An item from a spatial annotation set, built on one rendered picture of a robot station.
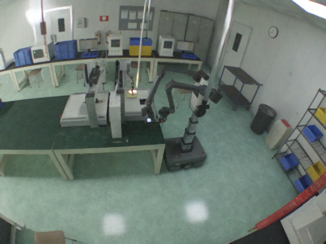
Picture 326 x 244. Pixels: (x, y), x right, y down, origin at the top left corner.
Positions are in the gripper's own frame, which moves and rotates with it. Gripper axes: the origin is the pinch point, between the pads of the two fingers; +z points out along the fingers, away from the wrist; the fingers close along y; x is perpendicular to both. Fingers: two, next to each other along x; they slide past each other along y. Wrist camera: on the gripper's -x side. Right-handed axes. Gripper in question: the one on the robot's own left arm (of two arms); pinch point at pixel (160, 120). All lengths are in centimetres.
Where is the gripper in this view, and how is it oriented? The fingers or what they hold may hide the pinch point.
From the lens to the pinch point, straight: 211.5
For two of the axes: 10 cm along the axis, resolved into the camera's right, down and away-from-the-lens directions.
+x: 7.9, 3.7, 4.9
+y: 1.4, 6.7, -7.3
